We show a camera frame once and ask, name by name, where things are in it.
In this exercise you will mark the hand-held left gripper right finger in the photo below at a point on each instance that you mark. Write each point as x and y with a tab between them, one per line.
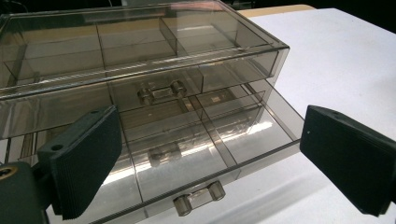
345	165

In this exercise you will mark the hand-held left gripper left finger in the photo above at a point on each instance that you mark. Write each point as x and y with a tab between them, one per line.
84	161

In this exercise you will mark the closed smoky clear plastic drawer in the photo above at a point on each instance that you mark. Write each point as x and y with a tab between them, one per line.
77	107

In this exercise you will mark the smoky clear plastic drawer cabinet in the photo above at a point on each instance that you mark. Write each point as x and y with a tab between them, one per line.
93	43

